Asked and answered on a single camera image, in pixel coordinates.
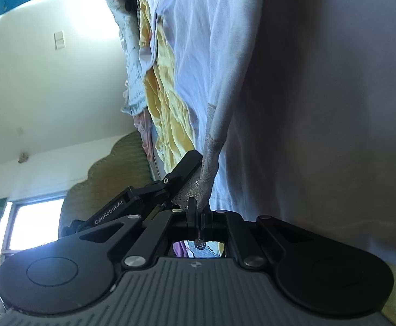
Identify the bright window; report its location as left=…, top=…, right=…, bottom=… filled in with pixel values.
left=0, top=195, right=67, bottom=315

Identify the cream printed quilt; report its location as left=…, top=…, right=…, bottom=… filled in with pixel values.
left=101, top=0, right=148, bottom=116

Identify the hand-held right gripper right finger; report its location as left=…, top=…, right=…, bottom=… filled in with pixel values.
left=200, top=209, right=323, bottom=268

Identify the green woven headboard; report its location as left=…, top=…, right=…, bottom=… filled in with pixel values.
left=58, top=130, right=161, bottom=238

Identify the yellow floral blanket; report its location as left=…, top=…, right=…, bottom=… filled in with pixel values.
left=138, top=0, right=396, bottom=326

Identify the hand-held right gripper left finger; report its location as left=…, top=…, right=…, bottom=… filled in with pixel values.
left=78, top=196, right=199, bottom=269

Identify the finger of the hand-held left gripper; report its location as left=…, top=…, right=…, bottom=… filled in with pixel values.
left=161, top=150, right=204, bottom=202

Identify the white lace-trimmed garment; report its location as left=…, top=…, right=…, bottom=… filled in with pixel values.
left=137, top=0, right=396, bottom=272

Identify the pink cloth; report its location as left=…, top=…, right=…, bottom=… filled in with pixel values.
left=133, top=112, right=158, bottom=164

